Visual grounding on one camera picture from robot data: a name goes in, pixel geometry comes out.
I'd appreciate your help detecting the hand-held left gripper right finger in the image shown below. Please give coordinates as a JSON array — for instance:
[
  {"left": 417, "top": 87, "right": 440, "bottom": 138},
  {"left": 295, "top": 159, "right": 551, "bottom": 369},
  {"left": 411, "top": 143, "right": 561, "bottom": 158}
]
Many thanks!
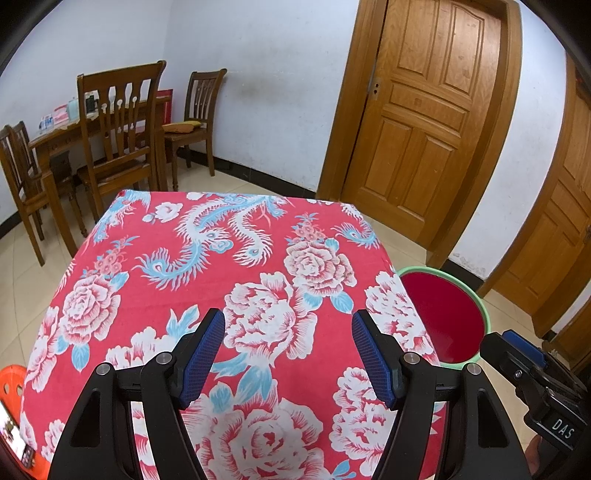
[{"left": 352, "top": 309, "right": 532, "bottom": 480}]

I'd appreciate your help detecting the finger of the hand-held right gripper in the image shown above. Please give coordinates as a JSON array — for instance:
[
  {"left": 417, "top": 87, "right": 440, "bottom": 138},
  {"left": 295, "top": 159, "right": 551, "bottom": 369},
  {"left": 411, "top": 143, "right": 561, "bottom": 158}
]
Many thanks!
[
  {"left": 480, "top": 331, "right": 546, "bottom": 393},
  {"left": 502, "top": 329, "right": 583, "bottom": 394}
]

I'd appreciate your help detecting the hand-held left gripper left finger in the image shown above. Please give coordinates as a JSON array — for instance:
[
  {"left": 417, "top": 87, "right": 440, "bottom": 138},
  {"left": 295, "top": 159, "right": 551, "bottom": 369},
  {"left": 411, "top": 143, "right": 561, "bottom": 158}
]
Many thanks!
[{"left": 48, "top": 308, "right": 227, "bottom": 480}]

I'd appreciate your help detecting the red basin with green rim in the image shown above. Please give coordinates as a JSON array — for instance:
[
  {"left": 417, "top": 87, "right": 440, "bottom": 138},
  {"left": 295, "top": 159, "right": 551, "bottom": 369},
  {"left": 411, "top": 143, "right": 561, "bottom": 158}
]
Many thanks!
[{"left": 396, "top": 267, "right": 490, "bottom": 370}]

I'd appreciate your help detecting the person's right hand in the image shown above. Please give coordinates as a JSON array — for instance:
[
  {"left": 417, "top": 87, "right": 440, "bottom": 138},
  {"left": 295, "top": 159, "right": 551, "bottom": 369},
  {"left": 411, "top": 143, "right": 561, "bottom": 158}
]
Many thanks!
[{"left": 526, "top": 435, "right": 549, "bottom": 479}]

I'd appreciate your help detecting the plain narrow wooden door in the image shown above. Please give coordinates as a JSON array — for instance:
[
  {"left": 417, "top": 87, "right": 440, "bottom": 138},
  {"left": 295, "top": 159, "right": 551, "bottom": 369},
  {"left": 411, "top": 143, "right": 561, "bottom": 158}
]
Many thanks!
[{"left": 554, "top": 300, "right": 591, "bottom": 370}]

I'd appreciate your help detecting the red floral tablecloth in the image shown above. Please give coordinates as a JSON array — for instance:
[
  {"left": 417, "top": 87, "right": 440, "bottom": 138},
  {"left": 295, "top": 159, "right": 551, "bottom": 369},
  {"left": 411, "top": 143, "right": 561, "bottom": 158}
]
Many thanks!
[{"left": 21, "top": 189, "right": 446, "bottom": 480}]

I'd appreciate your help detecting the wooden door with latch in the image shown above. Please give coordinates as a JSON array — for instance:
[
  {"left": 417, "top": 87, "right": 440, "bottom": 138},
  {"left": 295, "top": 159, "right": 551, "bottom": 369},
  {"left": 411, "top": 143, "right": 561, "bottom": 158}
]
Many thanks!
[{"left": 492, "top": 83, "right": 591, "bottom": 301}]

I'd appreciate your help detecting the orange plastic stool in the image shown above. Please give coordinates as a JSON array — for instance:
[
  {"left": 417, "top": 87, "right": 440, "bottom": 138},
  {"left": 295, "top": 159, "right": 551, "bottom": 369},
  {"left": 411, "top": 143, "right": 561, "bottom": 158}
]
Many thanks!
[{"left": 0, "top": 364, "right": 49, "bottom": 478}]

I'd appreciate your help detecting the smartphone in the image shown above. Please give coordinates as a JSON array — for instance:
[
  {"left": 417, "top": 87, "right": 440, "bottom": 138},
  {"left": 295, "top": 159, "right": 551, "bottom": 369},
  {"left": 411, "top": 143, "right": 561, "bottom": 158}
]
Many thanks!
[{"left": 0, "top": 401, "right": 35, "bottom": 468}]

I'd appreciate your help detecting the yellow seat cushion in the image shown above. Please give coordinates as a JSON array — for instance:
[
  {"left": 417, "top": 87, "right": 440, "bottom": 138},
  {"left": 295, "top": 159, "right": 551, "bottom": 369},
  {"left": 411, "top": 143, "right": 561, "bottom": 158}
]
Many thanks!
[{"left": 161, "top": 120, "right": 202, "bottom": 134}]

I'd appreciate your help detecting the wooden door with lock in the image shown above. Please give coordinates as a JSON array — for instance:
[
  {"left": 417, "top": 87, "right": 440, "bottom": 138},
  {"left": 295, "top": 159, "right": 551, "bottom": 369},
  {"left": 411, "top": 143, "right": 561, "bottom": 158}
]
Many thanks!
[{"left": 342, "top": 0, "right": 502, "bottom": 232}]

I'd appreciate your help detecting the red board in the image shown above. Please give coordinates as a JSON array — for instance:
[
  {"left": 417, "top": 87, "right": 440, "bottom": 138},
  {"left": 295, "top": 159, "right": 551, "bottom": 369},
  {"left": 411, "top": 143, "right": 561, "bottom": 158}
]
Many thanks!
[{"left": 154, "top": 89, "right": 175, "bottom": 125}]

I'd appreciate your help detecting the wooden dining table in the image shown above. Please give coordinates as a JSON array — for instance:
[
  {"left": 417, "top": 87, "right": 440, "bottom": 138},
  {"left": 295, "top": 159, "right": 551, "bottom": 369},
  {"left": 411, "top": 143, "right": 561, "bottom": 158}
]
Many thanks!
[{"left": 28, "top": 98, "right": 169, "bottom": 257}]

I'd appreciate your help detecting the wooden chair with cushion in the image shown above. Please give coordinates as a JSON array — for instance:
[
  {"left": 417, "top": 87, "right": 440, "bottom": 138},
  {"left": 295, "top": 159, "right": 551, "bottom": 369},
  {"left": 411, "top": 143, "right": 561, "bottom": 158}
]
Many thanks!
[{"left": 164, "top": 68, "right": 228, "bottom": 177}]

